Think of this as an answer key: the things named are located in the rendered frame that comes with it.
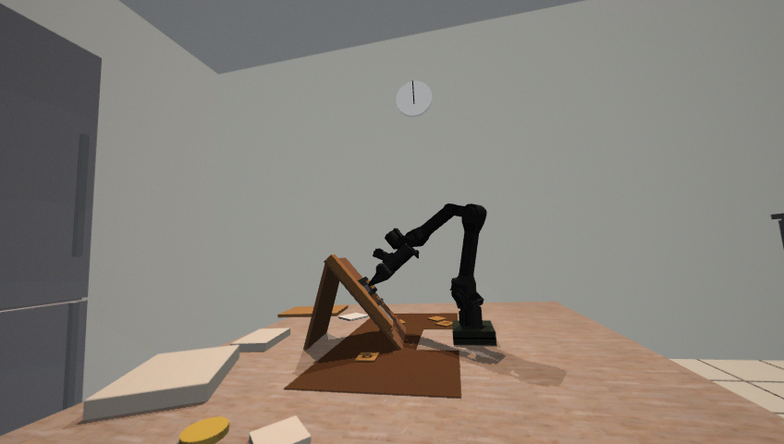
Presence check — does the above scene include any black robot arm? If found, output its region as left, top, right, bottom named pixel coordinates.
left=385, top=203, right=487, bottom=329

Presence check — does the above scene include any yellow flat disc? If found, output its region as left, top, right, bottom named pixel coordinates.
left=179, top=417, right=229, bottom=444

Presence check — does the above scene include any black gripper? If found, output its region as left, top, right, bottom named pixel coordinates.
left=368, top=252, right=405, bottom=286

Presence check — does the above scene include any tan flat rectangular board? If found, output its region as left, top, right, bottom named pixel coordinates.
left=277, top=305, right=348, bottom=317

